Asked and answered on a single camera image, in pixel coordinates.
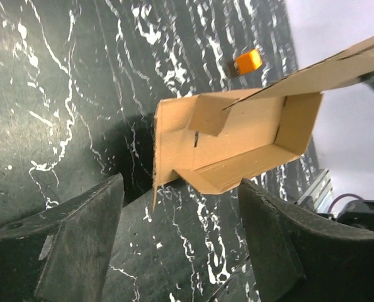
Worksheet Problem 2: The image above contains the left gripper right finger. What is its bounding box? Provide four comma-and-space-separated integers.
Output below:
238, 179, 374, 301

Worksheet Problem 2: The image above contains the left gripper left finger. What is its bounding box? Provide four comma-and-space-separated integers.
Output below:
0, 174, 124, 301

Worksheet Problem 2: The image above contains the cardboard box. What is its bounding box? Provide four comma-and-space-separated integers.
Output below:
153, 36, 374, 195

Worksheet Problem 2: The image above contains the small orange cube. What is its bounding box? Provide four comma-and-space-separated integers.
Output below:
235, 49, 263, 75

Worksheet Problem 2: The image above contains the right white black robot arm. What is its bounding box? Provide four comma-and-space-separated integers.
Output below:
319, 200, 374, 232

